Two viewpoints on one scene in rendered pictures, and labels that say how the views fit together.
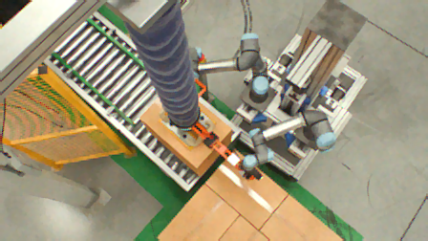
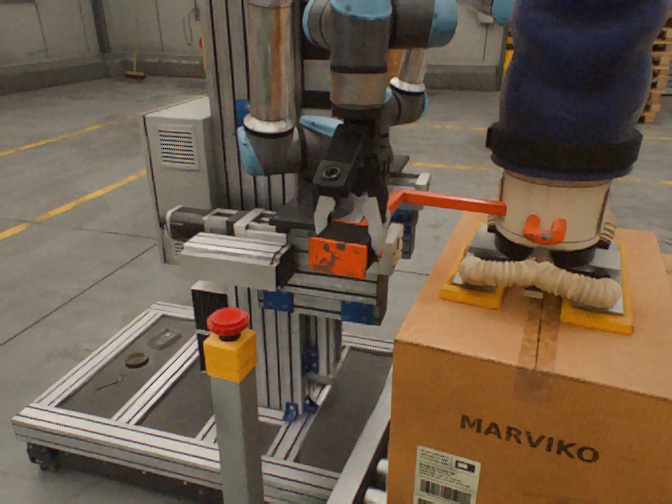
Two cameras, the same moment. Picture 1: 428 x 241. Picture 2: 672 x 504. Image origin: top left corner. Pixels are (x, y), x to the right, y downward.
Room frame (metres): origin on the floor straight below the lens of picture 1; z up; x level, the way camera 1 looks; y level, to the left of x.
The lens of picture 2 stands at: (1.58, 0.89, 1.53)
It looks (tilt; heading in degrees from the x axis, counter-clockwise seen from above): 25 degrees down; 246
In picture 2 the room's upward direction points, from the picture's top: straight up
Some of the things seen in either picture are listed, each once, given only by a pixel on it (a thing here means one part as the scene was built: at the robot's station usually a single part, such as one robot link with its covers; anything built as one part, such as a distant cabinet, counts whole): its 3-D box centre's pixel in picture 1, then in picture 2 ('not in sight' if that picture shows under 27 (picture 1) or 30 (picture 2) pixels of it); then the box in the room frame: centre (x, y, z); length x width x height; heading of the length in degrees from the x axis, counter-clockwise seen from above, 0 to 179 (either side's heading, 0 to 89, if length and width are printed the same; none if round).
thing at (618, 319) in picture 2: (178, 130); (598, 270); (0.80, 0.27, 1.10); 0.34 x 0.10 x 0.05; 43
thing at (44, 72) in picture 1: (53, 133); not in sight; (0.87, 1.24, 1.05); 0.87 x 0.10 x 2.10; 96
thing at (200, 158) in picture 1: (187, 129); (530, 366); (0.86, 0.21, 0.87); 0.60 x 0.40 x 0.40; 44
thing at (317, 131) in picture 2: (260, 85); (321, 144); (1.06, -0.37, 1.20); 0.13 x 0.12 x 0.14; 175
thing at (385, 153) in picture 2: not in sight; (358, 148); (1.24, 0.19, 1.34); 0.09 x 0.08 x 0.12; 43
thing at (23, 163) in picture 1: (20, 160); not in sight; (0.55, 1.19, 1.62); 0.20 x 0.05 x 0.30; 44
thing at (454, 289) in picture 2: (195, 112); (487, 252); (0.93, 0.13, 1.10); 0.34 x 0.10 x 0.05; 43
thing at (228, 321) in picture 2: not in sight; (228, 325); (1.42, 0.06, 1.02); 0.07 x 0.07 x 0.04
